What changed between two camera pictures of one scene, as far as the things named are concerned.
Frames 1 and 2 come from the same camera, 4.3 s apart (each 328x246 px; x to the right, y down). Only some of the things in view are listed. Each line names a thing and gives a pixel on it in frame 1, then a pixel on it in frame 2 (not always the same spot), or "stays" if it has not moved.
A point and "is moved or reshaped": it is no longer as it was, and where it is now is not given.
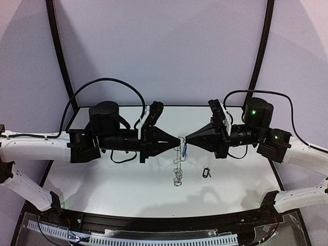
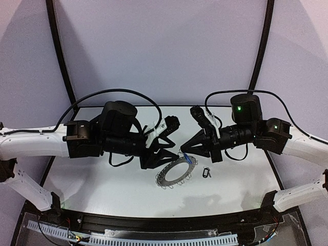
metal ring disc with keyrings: [181, 155] to [160, 177]
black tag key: [206, 172] stays
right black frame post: [262, 50] stays
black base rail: [95, 222] stays
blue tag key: [184, 149] is moved or reshaped
